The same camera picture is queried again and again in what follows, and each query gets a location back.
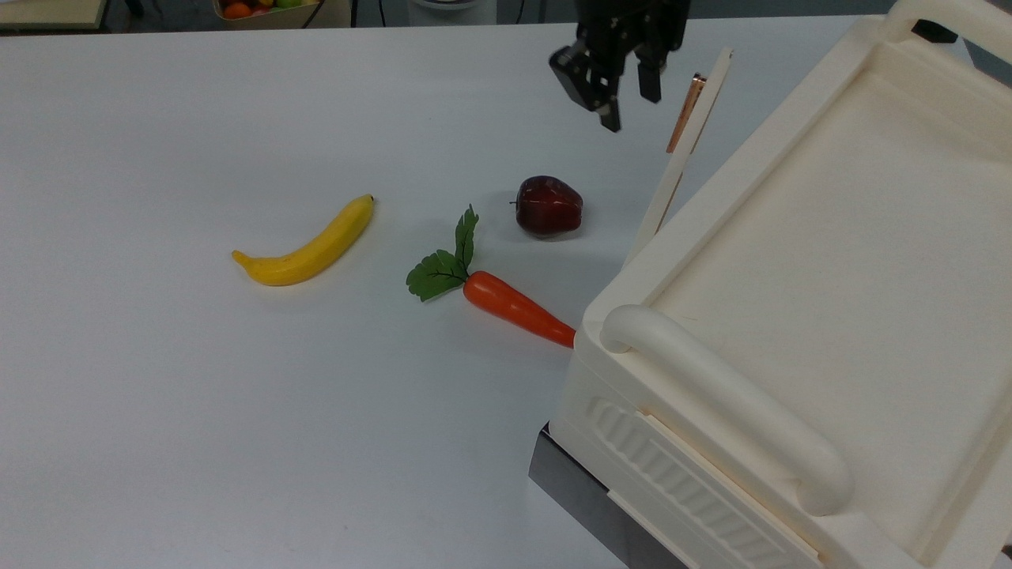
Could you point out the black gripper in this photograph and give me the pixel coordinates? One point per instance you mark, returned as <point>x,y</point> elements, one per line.
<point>628,20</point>

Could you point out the cream cabinet door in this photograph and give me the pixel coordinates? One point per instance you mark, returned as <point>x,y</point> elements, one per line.
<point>672,182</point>

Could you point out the cream plastic toy cabinet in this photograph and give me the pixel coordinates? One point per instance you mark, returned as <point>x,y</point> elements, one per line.
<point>830,276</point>

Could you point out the dark red toy apple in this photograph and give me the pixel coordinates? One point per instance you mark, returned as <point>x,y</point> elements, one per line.
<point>548,207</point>

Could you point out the white round container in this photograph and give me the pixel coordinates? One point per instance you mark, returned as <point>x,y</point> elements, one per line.
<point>451,12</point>

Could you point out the orange toy carrot green leaves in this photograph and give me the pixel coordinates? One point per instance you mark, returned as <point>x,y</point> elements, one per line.
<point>514,307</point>

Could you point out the yellow toy banana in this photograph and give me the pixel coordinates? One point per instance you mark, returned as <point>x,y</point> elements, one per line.
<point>316,253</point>

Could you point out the fruit basket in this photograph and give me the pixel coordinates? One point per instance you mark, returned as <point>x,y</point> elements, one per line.
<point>269,17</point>

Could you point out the small orange toy fruit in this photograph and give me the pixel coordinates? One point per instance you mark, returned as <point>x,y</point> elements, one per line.
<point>236,10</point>

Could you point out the beige wooden board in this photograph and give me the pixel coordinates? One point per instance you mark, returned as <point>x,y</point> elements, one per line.
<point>47,12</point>

